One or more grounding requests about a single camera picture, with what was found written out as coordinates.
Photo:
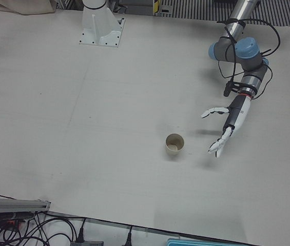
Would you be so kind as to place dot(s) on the beige paper cup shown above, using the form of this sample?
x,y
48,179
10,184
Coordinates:
x,y
174,151

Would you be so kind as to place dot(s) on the aluminium extrusion beam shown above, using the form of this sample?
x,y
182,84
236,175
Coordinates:
x,y
11,205

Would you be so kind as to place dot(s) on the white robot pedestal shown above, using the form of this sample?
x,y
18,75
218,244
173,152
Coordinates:
x,y
98,25

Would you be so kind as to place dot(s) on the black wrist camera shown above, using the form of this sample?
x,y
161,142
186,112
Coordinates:
x,y
227,88

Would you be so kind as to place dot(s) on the white grey robot hand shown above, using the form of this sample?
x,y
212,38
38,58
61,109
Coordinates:
x,y
238,112

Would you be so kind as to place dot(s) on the beige cloth sheet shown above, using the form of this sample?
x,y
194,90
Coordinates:
x,y
19,5

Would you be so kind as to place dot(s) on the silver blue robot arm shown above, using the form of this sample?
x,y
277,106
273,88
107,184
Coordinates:
x,y
248,50

